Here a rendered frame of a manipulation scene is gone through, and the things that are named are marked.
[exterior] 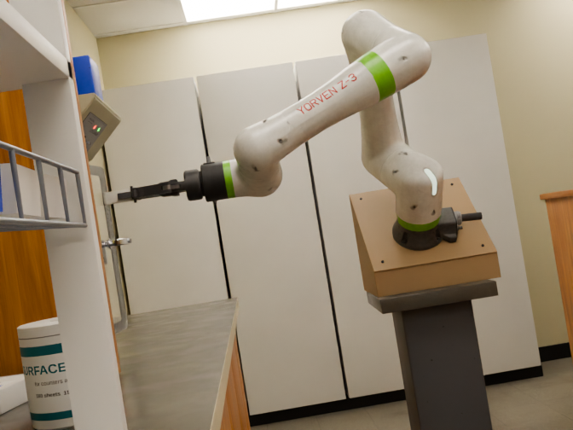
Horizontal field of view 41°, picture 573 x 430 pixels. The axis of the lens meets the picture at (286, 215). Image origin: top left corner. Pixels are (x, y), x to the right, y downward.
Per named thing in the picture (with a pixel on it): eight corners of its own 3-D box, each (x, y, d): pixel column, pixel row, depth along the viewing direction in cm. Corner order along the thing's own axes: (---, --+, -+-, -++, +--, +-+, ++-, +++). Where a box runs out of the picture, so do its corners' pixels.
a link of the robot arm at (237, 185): (286, 200, 189) (279, 161, 193) (285, 177, 177) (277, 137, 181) (230, 209, 188) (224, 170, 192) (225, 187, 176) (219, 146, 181)
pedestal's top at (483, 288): (468, 287, 238) (466, 274, 238) (498, 295, 206) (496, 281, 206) (367, 303, 238) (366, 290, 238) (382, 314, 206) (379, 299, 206)
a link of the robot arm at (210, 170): (228, 200, 180) (229, 202, 190) (220, 152, 181) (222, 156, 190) (203, 205, 180) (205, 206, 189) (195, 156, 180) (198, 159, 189)
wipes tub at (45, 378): (20, 437, 106) (3, 330, 106) (45, 415, 119) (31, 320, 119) (113, 421, 107) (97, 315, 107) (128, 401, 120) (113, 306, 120)
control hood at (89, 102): (46, 148, 156) (38, 100, 157) (81, 163, 189) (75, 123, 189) (101, 139, 157) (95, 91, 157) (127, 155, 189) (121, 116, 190)
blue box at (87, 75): (48, 102, 161) (41, 61, 161) (60, 111, 171) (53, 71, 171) (95, 95, 161) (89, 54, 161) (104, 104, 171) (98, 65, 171)
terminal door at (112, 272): (80, 349, 157) (50, 158, 157) (125, 328, 187) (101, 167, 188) (83, 349, 157) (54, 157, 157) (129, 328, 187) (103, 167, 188)
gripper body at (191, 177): (200, 170, 189) (163, 176, 189) (198, 166, 181) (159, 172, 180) (205, 200, 189) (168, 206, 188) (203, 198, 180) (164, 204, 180)
